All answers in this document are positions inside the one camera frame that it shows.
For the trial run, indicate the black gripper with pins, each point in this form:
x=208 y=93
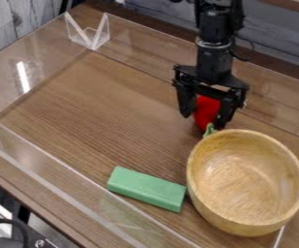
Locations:
x=190 y=85

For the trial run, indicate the red plush strawberry toy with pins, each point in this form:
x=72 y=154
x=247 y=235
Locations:
x=204 y=114

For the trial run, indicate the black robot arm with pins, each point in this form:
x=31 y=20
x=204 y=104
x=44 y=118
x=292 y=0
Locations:
x=210 y=77

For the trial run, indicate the wooden bowl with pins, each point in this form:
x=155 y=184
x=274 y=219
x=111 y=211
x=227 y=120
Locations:
x=243 y=182

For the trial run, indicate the green rectangular block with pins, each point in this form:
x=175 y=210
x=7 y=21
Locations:
x=147 y=189

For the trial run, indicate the clear acrylic tray walls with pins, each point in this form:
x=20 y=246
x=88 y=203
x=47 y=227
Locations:
x=86 y=110

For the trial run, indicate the black device with knob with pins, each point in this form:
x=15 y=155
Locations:
x=11 y=239

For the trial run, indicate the clear acrylic corner bracket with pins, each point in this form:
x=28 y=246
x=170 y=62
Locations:
x=88 y=37

